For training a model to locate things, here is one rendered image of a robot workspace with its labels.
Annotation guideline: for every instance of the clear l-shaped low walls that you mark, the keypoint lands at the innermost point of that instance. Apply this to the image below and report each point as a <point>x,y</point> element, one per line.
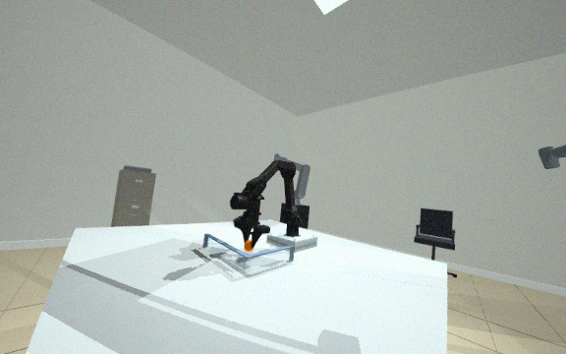
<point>248,266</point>

